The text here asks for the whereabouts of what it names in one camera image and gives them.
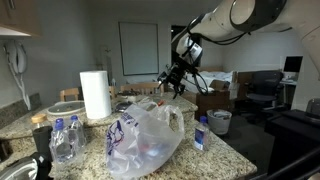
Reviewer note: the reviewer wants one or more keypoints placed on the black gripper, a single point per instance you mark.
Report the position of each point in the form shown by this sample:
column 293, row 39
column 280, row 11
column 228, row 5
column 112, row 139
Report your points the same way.
column 176, row 77

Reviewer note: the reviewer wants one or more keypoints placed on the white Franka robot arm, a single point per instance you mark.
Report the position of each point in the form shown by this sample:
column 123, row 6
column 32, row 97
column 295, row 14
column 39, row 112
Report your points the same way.
column 216, row 20

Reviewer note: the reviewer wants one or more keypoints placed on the clear plastic bag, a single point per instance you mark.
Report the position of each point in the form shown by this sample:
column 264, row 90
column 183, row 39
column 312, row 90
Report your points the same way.
column 133, row 153

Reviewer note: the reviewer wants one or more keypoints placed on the shrink-wrapped water bottle pack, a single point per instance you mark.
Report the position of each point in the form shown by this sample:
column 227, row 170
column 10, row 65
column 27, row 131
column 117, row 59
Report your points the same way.
column 66, row 143

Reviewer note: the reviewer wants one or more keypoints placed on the orange marker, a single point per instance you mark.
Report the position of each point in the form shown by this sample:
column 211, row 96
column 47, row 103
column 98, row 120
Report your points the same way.
column 161, row 102

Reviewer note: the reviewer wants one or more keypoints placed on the wooden dining chair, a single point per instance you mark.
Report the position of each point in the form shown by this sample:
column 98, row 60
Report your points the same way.
column 70, row 94
column 141, row 88

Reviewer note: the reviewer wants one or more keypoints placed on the brown cardboard box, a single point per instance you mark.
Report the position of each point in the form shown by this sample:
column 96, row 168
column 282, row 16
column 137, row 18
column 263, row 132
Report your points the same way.
column 206, row 101

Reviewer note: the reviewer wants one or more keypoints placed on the white bowl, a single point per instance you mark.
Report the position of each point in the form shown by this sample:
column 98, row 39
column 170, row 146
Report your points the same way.
column 130, row 97

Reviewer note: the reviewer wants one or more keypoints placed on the white bedding pile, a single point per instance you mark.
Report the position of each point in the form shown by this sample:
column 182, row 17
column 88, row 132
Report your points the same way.
column 216, row 78

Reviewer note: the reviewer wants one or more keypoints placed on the dark grey pot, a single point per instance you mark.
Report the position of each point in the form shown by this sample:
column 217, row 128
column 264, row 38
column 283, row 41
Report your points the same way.
column 123, row 106

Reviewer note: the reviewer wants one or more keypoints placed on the grey trash bin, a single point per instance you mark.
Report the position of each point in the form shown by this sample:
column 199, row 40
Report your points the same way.
column 218, row 125

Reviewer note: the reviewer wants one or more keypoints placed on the white paper towel roll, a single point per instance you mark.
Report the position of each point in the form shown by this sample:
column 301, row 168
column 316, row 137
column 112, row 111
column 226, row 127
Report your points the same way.
column 95, row 96

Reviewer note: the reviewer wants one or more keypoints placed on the black office chair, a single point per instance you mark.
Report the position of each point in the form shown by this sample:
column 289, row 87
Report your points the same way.
column 263, row 83

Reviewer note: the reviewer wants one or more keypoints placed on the plate with glass lid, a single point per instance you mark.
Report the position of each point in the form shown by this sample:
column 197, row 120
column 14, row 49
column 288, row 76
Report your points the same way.
column 66, row 108

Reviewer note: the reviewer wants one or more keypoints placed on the black computer monitor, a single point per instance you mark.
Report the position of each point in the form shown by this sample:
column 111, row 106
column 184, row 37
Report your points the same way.
column 293, row 64

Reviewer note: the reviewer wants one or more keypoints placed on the black equipment cart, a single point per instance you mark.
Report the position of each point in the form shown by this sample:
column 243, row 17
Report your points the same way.
column 293, row 146

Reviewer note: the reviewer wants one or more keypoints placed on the dark jar with cork lid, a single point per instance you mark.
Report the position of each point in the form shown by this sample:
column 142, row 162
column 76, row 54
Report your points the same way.
column 42, row 140

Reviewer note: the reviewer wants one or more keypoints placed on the grey plastic appliance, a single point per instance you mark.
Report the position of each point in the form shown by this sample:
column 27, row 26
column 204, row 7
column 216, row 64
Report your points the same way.
column 314, row 108

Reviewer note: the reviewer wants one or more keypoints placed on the black and silver appliance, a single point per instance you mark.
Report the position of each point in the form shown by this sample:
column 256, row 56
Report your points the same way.
column 41, row 163

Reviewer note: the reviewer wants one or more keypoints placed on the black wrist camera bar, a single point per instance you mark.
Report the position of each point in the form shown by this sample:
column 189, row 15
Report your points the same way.
column 186, row 66

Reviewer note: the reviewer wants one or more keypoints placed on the white wall whiteboard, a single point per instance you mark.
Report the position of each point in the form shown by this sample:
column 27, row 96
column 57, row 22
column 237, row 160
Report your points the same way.
column 138, row 48

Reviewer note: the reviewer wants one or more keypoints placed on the white wall phone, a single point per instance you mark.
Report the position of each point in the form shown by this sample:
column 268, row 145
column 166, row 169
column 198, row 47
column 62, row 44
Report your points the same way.
column 18, row 60

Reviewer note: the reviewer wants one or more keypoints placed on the wooden wall cabinet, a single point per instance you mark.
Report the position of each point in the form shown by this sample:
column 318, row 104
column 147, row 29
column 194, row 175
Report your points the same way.
column 20, row 16

